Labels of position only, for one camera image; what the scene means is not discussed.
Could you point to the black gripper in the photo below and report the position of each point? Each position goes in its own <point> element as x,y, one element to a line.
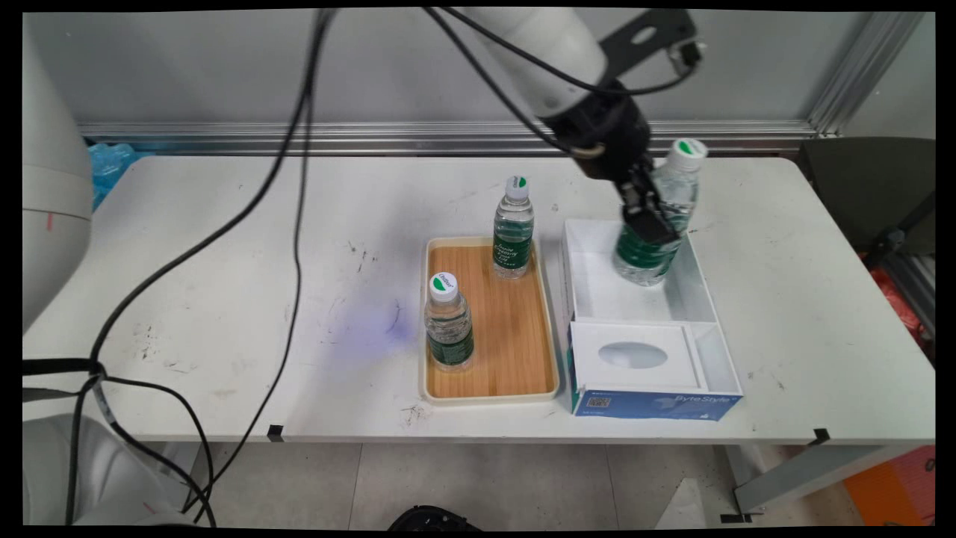
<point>597,131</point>

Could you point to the water bottle green label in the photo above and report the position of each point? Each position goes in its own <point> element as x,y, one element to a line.
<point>678,187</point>
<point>449,329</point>
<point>513,239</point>

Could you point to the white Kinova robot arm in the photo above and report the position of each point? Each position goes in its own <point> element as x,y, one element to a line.
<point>538,52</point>

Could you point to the white and blue cardboard box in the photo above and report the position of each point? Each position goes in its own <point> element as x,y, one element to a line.
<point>635,373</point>

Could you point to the wooden tray cream rim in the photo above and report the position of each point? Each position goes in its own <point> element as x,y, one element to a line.
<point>508,336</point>

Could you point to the red plastic bag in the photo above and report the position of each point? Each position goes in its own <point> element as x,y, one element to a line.
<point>900,306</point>

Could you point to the black tape marker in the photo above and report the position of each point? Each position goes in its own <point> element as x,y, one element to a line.
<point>275,432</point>
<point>821,436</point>

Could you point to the grey table leg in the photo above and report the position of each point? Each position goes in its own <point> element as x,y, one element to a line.
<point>806,474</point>

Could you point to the orange box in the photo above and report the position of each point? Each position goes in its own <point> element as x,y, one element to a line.
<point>896,489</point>

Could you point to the black round floor object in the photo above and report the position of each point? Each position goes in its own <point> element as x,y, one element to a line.
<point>433,519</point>

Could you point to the blue plastic bag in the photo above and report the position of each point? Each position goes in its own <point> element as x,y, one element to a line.
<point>112,168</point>

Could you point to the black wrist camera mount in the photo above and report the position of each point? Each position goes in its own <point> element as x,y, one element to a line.
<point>642,33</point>

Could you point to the slanted aluminium frame post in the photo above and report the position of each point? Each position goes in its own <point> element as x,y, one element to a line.
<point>866,67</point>

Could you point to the horizontal aluminium frame rail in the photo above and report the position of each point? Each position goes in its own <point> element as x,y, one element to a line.
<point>373,138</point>

